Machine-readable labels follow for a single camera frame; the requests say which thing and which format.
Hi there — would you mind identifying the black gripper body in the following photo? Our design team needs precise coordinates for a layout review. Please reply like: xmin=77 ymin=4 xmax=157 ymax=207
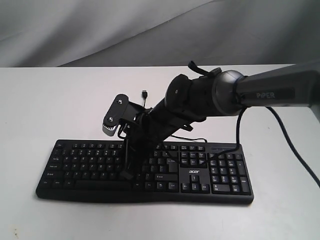
xmin=125 ymin=105 xmax=193 ymax=160

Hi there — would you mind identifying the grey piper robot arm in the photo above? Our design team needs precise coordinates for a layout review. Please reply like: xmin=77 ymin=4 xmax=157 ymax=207
xmin=121 ymin=61 xmax=320 ymax=180

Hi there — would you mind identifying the black acer keyboard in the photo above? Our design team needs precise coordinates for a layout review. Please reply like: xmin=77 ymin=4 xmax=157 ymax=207
xmin=35 ymin=139 xmax=254 ymax=205

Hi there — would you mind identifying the grey backdrop cloth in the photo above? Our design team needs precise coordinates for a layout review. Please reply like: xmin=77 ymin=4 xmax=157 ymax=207
xmin=0 ymin=0 xmax=320 ymax=67

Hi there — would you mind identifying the black USB cable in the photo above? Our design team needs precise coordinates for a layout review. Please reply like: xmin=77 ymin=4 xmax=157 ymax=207
xmin=140 ymin=88 xmax=208 ymax=145

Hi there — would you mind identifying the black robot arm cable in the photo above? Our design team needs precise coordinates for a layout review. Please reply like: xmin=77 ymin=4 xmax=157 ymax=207
xmin=159 ymin=104 xmax=320 ymax=189

